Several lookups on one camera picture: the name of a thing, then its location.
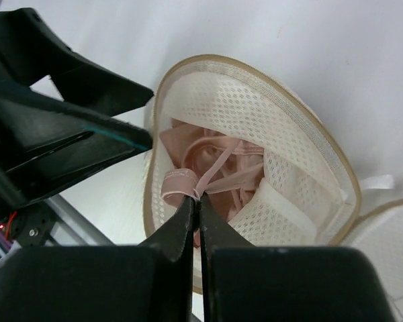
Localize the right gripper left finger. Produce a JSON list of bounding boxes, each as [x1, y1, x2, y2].
[[0, 197, 193, 321]]

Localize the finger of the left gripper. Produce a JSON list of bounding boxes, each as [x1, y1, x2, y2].
[[0, 90, 153, 210], [0, 8, 154, 116]]

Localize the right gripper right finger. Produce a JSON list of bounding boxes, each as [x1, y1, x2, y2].
[[198, 195, 394, 321]]

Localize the pink satin bra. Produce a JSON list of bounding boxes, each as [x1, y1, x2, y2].
[[160, 123, 264, 221]]

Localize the round mesh laundry bag glasses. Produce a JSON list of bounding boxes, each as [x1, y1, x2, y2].
[[144, 54, 403, 321]]

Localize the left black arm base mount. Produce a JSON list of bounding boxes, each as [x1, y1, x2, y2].
[[4, 202, 56, 247]]

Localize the aluminium rail front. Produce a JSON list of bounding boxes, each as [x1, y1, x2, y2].
[[46, 195, 114, 246]]

